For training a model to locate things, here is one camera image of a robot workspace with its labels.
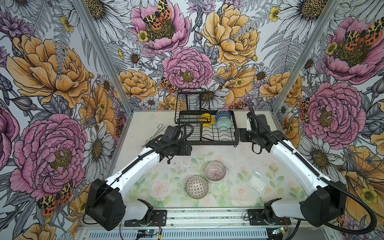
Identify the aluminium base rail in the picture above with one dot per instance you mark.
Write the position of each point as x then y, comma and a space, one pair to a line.
198, 224

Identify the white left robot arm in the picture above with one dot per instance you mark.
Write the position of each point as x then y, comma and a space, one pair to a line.
105, 203

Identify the blue triangle patterned bowl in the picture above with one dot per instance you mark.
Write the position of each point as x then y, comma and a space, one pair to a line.
223, 114

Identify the clear plastic container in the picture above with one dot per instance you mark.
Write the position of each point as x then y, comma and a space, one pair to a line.
258, 182

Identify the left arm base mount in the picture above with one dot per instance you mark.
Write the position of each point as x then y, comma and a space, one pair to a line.
141, 214

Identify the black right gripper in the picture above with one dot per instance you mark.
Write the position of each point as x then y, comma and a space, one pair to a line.
243, 136

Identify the light green bowl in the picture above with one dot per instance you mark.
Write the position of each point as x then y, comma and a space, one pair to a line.
224, 123

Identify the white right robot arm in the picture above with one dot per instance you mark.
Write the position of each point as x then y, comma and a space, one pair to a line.
324, 200

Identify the yellow bowl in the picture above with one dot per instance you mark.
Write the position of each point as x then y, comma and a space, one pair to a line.
206, 120

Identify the black wire dish rack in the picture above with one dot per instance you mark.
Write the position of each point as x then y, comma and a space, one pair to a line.
198, 107

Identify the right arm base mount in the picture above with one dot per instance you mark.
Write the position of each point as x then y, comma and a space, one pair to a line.
265, 216

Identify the pink striped bowl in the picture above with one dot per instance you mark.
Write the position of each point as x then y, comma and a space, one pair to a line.
215, 171

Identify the dotted pattern bowl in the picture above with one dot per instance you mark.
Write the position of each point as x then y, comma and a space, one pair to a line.
197, 187

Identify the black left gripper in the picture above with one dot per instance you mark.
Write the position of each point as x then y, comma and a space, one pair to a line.
182, 151

